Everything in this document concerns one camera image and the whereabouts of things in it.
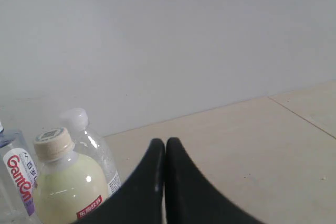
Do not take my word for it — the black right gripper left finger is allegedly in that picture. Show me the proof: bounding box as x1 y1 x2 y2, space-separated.
84 138 165 223

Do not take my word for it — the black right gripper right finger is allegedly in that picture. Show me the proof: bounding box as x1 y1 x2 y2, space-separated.
165 137 261 223

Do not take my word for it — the milk tea bottle beige cap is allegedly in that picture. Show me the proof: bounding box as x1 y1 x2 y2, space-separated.
33 127 109 223

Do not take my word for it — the clear Nongfu water bottle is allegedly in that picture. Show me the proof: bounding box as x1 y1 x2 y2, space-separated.
59 108 121 196

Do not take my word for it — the clear Ganten water bottle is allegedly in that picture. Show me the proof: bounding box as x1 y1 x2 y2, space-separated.
1 126 38 223

